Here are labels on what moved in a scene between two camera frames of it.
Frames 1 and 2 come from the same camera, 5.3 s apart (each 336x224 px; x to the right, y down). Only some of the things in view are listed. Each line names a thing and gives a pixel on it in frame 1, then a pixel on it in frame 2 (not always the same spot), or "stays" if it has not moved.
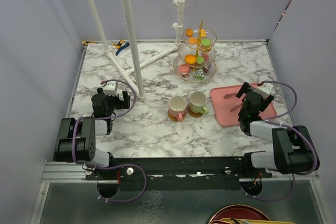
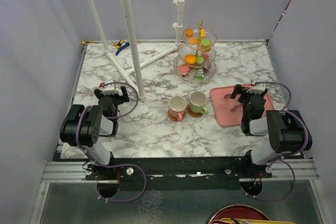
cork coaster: x=175 y=119 stays
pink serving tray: x=226 y=104 stays
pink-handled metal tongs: x=233 y=95 stays
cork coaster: x=201 y=110 to x=192 y=114
